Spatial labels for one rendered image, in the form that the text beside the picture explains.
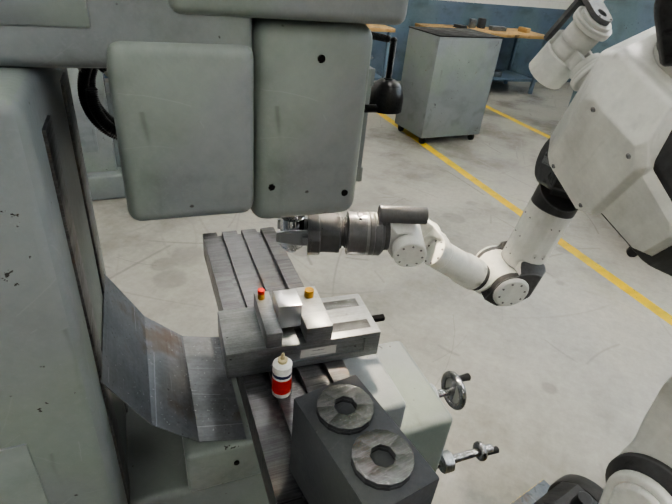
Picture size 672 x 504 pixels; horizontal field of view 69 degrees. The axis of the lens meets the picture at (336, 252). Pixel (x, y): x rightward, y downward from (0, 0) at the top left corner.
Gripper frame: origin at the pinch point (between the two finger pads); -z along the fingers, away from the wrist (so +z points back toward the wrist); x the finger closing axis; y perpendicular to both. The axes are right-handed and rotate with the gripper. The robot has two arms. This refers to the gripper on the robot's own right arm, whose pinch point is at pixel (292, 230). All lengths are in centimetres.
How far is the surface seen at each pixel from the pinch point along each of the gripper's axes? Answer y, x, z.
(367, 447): 11.8, 41.1, 12.1
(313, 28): -38.4, 9.3, 2.2
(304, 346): 25.6, 5.7, 3.6
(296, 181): -15.2, 10.4, 0.6
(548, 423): 125, -55, 117
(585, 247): 127, -216, 216
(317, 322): 20.7, 3.3, 6.2
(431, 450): 63, 4, 39
